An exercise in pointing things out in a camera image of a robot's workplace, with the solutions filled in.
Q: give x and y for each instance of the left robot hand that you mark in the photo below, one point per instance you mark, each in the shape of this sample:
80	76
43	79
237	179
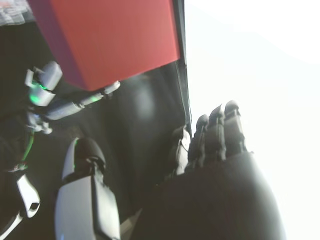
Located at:
212	200

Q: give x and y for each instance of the red cube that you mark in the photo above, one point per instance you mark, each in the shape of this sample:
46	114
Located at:
112	40

